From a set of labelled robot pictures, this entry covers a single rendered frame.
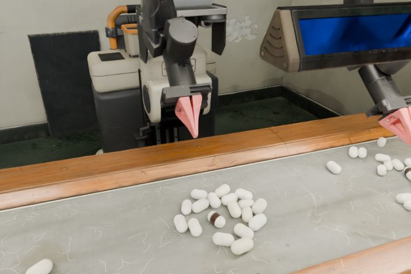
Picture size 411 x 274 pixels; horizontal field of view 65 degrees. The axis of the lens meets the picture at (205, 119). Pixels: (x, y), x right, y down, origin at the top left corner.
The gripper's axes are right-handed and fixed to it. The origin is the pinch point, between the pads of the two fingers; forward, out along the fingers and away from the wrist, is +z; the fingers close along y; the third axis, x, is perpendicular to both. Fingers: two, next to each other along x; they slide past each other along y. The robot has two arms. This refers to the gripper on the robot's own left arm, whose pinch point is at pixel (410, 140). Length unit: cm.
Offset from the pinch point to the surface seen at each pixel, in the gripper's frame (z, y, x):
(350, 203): 8.9, -18.7, 2.5
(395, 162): 2.9, -1.0, 5.6
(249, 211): 5.9, -39.4, 2.4
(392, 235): 15.9, -17.7, -3.1
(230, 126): -79, 31, 170
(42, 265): 6, -73, 2
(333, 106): -71, 109, 144
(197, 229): 6.6, -49.5, 1.8
